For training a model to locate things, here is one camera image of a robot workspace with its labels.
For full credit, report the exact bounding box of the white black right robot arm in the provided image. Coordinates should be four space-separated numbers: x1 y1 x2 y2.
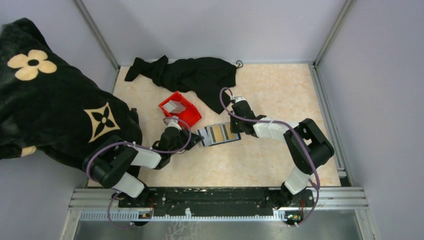
229 97 335 206

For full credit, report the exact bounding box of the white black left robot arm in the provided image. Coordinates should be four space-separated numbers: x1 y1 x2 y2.
82 126 204 207

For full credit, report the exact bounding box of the stack of silver cards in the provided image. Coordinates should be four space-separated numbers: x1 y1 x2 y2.
163 100 186 114

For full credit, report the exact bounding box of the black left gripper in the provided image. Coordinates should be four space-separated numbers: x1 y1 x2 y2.
169 125 204 156

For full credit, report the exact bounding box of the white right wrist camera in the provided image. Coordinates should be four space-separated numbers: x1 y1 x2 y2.
231 96 246 104

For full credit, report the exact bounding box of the silver credit card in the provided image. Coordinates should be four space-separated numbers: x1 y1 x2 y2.
197 128 212 147

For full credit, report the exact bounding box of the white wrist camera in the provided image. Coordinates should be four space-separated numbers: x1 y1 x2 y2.
163 117 182 131
231 96 246 104

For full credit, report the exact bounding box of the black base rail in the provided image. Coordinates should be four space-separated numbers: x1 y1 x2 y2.
118 187 315 217

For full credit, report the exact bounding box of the gold credit card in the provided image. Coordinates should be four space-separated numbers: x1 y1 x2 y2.
207 124 225 144
223 122 239 141

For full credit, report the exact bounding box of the black cloth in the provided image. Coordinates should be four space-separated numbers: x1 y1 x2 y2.
124 55 243 114

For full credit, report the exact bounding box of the red plastic bin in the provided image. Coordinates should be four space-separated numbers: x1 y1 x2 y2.
158 91 202 127

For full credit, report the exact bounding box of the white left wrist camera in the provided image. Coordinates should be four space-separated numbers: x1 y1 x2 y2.
163 117 182 131

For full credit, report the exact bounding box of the black leather card holder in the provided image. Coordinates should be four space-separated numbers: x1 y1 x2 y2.
197 122 241 147

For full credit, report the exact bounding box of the black floral blanket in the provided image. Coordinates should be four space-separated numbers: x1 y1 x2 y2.
0 18 143 170

